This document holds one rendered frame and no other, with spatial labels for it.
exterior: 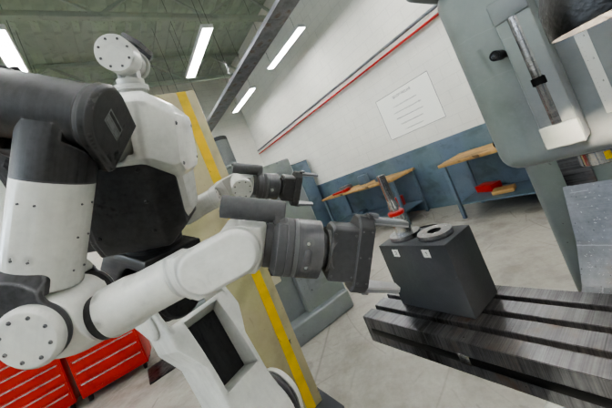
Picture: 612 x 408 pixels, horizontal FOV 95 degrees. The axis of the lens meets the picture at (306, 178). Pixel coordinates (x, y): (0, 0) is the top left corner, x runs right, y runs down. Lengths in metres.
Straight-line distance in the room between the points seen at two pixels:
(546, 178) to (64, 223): 1.09
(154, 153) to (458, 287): 0.71
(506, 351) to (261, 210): 0.54
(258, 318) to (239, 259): 1.64
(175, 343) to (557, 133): 0.70
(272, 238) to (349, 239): 0.11
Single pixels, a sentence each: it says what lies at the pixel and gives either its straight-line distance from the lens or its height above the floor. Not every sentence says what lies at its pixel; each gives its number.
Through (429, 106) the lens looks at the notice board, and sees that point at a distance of 5.48.
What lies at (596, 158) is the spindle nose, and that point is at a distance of 0.60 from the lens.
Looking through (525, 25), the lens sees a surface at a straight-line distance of 0.49.
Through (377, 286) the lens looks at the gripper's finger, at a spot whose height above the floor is 1.23.
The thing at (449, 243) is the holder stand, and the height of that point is 1.16.
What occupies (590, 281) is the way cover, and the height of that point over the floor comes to 0.94.
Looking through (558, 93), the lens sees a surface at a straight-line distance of 0.48.
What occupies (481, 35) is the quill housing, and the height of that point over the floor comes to 1.53.
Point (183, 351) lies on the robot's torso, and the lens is 0.66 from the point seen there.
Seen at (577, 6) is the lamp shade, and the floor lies 1.47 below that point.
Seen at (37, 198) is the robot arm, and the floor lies 1.53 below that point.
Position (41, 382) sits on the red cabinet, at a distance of 4.94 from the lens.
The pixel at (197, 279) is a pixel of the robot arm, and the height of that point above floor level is 1.36.
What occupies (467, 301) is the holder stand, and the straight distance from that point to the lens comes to 0.80.
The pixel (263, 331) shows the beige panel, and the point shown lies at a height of 0.65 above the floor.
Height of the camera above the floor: 1.43
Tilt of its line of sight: 1 degrees up
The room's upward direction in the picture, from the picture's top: 23 degrees counter-clockwise
